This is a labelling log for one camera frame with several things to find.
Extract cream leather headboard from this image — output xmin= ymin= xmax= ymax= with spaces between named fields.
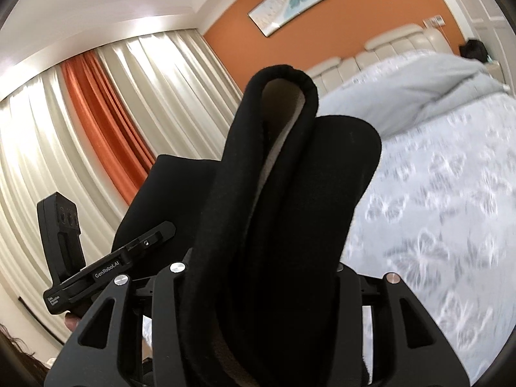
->
xmin=306 ymin=23 xmax=454 ymax=89

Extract black pants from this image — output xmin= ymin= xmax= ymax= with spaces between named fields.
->
xmin=110 ymin=64 xmax=382 ymax=387

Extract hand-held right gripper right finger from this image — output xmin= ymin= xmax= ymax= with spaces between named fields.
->
xmin=332 ymin=262 xmax=472 ymax=387

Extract white wardrobe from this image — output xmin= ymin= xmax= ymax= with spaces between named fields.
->
xmin=447 ymin=0 xmax=516 ymax=97

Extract butterfly print bed sheet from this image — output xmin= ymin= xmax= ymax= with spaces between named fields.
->
xmin=341 ymin=89 xmax=516 ymax=383

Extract cream curtain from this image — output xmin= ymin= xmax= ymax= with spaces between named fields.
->
xmin=94 ymin=30 xmax=246 ymax=170
xmin=0 ymin=68 xmax=134 ymax=343

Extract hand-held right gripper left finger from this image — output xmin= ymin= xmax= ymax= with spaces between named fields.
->
xmin=45 ymin=248 xmax=194 ymax=387

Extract orange curtain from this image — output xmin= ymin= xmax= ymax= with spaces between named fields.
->
xmin=60 ymin=49 xmax=157 ymax=208

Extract grey duvet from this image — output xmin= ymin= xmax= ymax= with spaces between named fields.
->
xmin=318 ymin=47 xmax=511 ymax=138

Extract black bag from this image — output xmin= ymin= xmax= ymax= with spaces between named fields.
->
xmin=460 ymin=38 xmax=489 ymax=65

